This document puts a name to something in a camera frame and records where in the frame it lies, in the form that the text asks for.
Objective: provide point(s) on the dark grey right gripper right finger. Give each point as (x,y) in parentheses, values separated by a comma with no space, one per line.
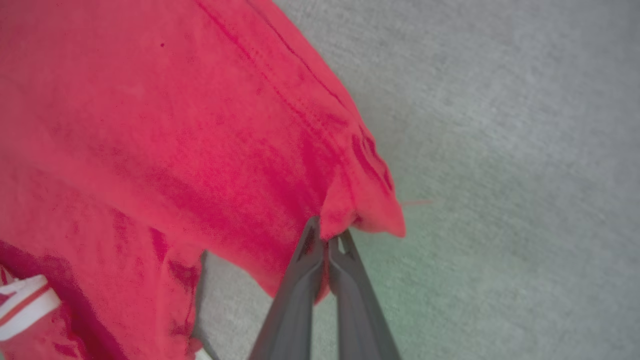
(357,310)

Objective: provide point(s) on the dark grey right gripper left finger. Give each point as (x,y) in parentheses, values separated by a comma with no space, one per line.
(295,310)

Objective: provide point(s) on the red and white striped garment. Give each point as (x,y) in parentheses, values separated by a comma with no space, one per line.
(150,125)

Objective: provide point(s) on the grey fabric sofa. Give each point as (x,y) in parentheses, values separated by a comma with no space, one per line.
(500,175)

